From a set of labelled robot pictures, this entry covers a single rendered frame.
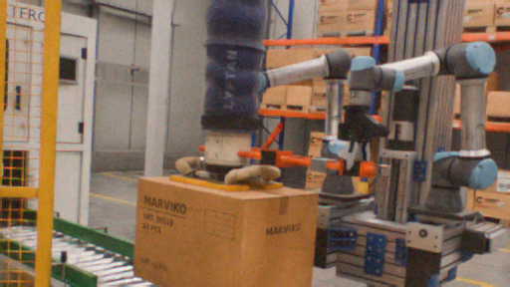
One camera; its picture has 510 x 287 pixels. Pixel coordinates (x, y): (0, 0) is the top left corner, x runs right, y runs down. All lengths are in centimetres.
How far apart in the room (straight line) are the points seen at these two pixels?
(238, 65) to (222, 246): 67
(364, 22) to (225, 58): 808
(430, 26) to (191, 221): 130
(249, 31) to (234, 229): 73
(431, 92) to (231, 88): 88
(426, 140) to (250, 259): 99
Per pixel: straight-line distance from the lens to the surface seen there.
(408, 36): 245
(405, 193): 232
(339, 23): 1025
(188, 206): 194
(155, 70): 507
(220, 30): 202
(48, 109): 221
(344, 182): 234
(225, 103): 198
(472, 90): 201
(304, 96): 1049
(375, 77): 172
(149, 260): 216
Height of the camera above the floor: 133
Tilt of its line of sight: 5 degrees down
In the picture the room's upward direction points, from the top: 5 degrees clockwise
